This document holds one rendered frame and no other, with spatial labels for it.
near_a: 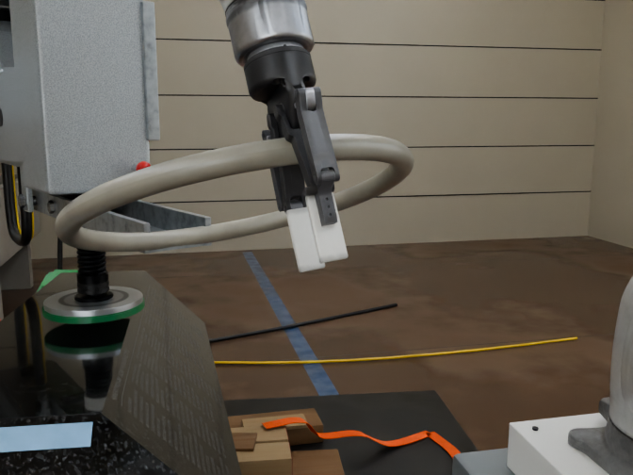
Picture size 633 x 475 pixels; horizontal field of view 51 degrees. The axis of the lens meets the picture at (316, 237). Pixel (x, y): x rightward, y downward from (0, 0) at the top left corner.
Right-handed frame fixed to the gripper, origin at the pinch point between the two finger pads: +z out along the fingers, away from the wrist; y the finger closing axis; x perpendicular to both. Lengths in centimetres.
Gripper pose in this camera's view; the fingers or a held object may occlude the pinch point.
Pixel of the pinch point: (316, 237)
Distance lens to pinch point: 69.7
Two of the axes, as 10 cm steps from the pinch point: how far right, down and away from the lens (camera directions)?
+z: 2.2, 9.7, -1.2
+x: -9.1, 1.6, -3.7
